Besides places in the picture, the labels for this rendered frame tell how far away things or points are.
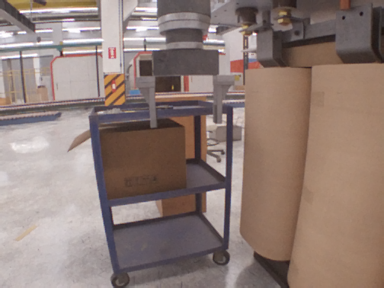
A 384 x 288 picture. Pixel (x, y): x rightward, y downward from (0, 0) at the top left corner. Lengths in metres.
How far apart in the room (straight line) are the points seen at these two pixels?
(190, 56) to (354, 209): 0.61
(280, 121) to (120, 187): 0.74
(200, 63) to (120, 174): 0.75
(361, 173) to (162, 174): 0.81
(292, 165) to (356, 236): 0.39
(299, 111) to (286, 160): 0.20
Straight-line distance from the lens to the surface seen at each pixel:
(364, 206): 0.78
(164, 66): 0.48
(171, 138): 1.12
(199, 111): 1.08
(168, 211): 1.92
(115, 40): 10.89
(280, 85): 1.00
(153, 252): 1.43
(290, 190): 1.08
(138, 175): 1.13
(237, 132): 4.37
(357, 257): 0.86
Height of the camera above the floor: 1.02
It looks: 14 degrees down
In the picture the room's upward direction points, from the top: 1 degrees counter-clockwise
